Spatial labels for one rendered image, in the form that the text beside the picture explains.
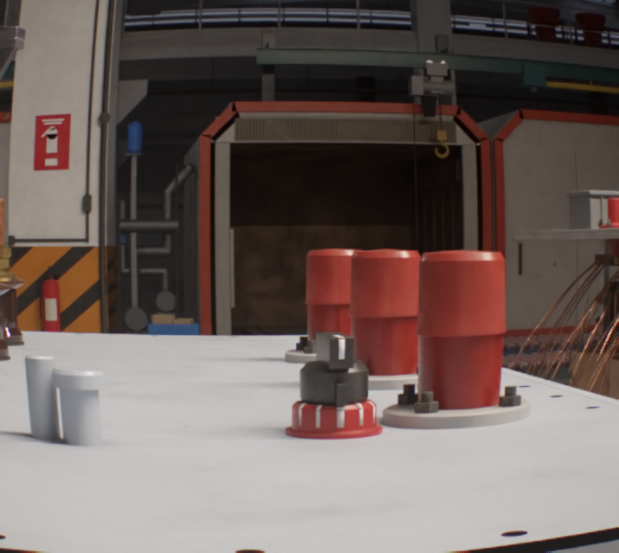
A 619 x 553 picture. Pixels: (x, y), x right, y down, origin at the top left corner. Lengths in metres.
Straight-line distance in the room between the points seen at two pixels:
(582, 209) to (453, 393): 3.22
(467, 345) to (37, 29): 10.82
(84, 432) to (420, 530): 0.35
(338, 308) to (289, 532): 1.08
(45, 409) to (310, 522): 0.33
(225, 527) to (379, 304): 0.75
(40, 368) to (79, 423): 0.05
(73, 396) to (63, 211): 10.71
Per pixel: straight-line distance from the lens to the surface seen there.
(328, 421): 1.03
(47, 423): 0.98
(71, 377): 0.95
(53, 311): 11.51
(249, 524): 0.69
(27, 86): 11.76
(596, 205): 4.24
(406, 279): 1.41
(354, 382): 1.04
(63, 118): 11.70
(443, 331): 1.09
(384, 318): 1.41
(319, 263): 1.74
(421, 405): 1.08
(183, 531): 0.67
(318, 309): 1.74
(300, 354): 1.73
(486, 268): 1.09
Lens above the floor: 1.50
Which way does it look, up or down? level
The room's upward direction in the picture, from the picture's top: straight up
